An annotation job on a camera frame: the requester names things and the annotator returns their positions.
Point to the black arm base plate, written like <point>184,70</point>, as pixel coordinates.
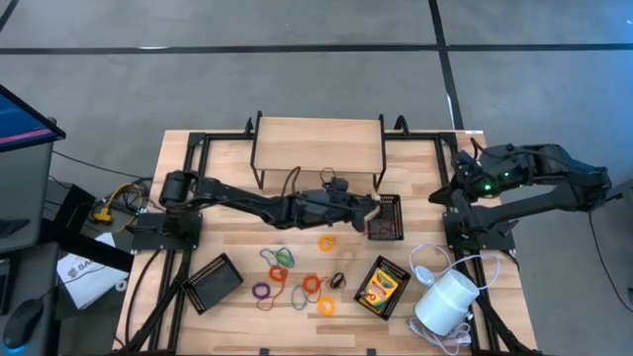
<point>494,240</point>
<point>148,232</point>

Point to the black slotted plastic basket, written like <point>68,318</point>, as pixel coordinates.
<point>212,284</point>
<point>390,264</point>
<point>393,217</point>

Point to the thin grey rubber band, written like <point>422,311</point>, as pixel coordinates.
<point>261,256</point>

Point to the thin red rubber band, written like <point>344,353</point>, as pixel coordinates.
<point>324,284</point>
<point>383,232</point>
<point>279,294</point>

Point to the white printed cardboard box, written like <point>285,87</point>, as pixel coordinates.
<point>89,282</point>

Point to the yellow Crayola crayon box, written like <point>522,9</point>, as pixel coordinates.
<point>381,289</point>

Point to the black equipment box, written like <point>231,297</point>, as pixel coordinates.
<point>74,203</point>

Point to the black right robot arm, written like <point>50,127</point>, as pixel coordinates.
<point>569,173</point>

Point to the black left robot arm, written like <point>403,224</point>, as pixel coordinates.
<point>237,200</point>

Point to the black computer mouse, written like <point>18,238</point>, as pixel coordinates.
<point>22,321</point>

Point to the blue rubber band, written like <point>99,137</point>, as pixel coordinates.
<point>292,299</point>

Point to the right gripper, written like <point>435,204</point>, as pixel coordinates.
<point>475,178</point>

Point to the wide black rubber band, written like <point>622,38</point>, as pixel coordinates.
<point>333,282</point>

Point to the computer monitor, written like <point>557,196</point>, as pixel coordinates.
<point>25,123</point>

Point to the grey metal stand leg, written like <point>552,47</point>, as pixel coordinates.
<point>625,190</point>

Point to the wide tan rubber band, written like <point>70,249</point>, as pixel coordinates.
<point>372,213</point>
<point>340,259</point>

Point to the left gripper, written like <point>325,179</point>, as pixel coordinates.
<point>338,212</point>

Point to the wooden shelf riser black legs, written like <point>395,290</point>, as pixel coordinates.
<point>316,146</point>

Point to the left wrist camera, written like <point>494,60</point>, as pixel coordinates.
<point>338,187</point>

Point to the grey computer case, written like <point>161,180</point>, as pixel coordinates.
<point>25,198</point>

